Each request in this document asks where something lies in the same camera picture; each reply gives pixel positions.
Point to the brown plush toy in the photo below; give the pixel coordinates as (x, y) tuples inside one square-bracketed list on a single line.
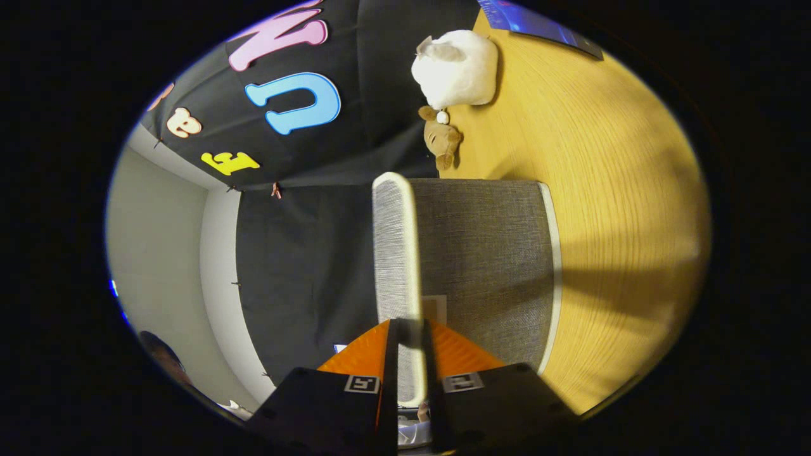
[(443, 136)]

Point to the grey fabric storage box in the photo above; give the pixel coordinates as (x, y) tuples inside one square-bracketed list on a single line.
[(481, 253)]

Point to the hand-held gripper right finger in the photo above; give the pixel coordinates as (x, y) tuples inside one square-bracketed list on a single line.
[(432, 380)]

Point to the pink clothes peg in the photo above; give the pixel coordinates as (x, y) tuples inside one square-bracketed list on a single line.
[(276, 190)]

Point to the person's head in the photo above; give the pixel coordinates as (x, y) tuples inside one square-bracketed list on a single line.
[(163, 354)]

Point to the dark blue book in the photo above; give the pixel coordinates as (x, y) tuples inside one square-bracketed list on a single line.
[(538, 25)]

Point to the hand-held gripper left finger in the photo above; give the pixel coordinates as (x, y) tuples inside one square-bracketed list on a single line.
[(388, 380)]

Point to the white plush toy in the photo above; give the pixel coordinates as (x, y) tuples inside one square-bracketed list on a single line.
[(459, 69)]

